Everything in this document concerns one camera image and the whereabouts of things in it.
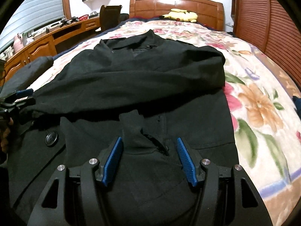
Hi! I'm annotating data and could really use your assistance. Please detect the red louvered wardrobe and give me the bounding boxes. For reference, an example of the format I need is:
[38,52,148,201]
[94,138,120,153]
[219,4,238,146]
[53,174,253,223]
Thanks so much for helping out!
[234,0,300,86]

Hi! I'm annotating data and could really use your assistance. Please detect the black coat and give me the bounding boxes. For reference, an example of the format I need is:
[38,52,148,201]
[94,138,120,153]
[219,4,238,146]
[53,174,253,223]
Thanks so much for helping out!
[1,31,238,225]

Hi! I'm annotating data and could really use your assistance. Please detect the wooden desk with cabinets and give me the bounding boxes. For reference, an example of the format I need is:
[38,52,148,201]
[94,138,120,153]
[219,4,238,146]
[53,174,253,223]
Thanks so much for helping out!
[1,17,100,85]

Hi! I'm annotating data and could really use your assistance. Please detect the floral blanket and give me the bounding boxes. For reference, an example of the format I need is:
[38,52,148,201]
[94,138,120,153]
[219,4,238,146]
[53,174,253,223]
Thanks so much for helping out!
[31,18,300,225]

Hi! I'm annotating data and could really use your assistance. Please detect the wooden bed headboard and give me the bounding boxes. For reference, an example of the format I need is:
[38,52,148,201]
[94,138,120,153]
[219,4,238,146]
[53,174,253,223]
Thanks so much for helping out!
[129,0,224,31]

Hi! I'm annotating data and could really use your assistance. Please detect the pink bottle on desk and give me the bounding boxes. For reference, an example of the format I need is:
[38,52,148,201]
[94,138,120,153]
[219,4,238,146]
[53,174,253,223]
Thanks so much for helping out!
[13,34,24,54]

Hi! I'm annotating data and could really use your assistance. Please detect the yellow plush toy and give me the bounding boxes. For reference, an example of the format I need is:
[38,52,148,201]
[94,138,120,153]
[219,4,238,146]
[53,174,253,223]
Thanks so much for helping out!
[159,8,198,23]

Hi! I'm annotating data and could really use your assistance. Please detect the dark wooden chair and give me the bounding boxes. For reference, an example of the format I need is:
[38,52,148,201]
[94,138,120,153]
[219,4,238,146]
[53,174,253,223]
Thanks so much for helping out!
[95,5,122,32]

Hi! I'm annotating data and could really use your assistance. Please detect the dark grey folded garment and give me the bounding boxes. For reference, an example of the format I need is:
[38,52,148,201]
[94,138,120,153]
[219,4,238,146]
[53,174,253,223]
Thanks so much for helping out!
[1,56,54,98]

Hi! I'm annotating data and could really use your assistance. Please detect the red basket on desk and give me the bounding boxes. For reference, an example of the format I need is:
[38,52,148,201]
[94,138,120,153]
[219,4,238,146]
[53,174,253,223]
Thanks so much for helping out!
[78,14,89,21]

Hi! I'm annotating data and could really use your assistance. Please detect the grey window blind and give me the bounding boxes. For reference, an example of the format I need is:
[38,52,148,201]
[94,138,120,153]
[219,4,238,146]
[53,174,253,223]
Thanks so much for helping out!
[1,0,64,48]

